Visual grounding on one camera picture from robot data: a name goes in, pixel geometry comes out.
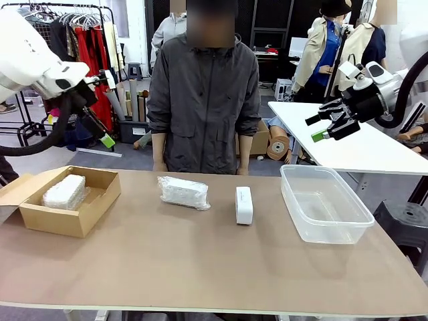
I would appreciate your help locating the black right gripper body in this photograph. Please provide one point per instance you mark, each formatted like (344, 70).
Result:
(366, 105)

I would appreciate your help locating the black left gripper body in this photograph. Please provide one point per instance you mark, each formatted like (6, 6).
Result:
(83, 95)

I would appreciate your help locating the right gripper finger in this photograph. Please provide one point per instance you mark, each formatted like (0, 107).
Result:
(344, 128)
(329, 109)

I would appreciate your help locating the bubble-wrapped clock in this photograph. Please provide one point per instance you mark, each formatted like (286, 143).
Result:
(63, 192)
(184, 194)

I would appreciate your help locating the white unwrapped digital clock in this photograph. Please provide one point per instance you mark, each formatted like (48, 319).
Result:
(244, 207)

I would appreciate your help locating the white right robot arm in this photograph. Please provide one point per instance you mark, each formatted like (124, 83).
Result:
(384, 80)

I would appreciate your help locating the person's right forearm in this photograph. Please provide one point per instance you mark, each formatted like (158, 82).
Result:
(158, 147)

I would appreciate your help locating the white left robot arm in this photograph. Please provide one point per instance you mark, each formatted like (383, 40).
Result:
(20, 50)

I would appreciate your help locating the person's left forearm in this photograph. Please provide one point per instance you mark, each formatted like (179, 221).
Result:
(244, 150)

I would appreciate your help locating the person's right hand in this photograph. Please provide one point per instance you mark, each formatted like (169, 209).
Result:
(160, 166)

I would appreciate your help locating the person's left hand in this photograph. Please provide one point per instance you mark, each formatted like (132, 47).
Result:
(242, 171)

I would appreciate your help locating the white bar on floor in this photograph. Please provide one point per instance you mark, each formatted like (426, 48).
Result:
(100, 152)

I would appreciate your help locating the dark bin of rolls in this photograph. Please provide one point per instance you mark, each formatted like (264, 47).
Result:
(128, 132)

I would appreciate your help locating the white side table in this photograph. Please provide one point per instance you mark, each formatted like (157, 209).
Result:
(351, 150)

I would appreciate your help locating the dark blue fabric pile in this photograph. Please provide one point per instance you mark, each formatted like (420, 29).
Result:
(77, 137)

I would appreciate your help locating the slanted grey paper roll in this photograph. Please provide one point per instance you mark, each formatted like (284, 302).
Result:
(115, 105)

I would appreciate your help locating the child mannequin in grey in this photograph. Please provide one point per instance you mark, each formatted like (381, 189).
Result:
(143, 138)

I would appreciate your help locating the tan cardboard tube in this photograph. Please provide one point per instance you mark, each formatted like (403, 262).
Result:
(122, 95)

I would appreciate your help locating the red hanging dress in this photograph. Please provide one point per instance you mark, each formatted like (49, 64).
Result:
(90, 50)

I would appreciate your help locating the brown cardboard tube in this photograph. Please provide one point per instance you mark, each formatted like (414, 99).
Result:
(142, 108)

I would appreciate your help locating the tall grey paper roll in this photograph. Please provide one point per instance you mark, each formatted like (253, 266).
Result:
(133, 100)

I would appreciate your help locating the black tripod stand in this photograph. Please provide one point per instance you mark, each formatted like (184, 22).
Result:
(337, 60)

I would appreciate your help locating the white computer case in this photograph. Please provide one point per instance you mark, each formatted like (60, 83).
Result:
(283, 88)

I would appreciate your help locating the mannequin lying under table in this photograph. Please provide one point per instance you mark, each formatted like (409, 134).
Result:
(279, 125)

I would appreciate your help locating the bare mannequin legs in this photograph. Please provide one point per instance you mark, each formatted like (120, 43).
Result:
(414, 135)

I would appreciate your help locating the grey plastic stool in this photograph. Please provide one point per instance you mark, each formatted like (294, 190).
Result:
(135, 70)

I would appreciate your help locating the cream hanging garment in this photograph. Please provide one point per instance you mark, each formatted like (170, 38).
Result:
(110, 43)

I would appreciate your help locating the black hanging garment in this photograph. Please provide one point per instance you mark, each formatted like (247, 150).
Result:
(60, 40)

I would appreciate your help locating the mannequin in beige coat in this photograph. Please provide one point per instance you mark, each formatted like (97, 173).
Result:
(321, 50)

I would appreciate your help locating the big brown paper roll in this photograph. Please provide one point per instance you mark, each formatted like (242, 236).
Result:
(277, 147)

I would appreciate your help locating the mannequin in cream vest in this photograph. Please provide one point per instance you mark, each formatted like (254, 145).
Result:
(366, 36)

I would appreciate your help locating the black metal clothes rack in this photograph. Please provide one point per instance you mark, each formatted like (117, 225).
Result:
(25, 132)

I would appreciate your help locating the white box on shelf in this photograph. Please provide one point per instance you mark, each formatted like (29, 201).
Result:
(297, 47)

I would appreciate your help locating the checked hanging garment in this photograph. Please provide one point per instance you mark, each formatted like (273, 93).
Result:
(41, 36)

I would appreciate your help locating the closed brown cardboard box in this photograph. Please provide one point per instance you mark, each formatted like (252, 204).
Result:
(261, 140)

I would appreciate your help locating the open brown cardboard box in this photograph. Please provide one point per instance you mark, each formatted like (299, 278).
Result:
(67, 220)

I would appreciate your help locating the figure in grey hoodie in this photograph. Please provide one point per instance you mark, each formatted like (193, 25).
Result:
(167, 33)

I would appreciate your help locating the person in grey jacket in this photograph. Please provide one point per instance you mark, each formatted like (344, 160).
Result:
(204, 100)

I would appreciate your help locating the person in black clothes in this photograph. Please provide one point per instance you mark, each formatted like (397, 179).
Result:
(6, 170)

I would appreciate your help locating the clear plastic container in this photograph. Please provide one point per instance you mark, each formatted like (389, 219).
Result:
(334, 234)

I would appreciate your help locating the black plastic stool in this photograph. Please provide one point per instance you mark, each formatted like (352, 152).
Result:
(404, 217)

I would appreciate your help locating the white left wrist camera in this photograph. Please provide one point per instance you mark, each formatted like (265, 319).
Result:
(108, 78)

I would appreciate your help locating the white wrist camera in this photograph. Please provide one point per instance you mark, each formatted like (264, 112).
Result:
(108, 78)
(347, 70)

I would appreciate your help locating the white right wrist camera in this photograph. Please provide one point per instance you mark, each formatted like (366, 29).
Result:
(347, 70)

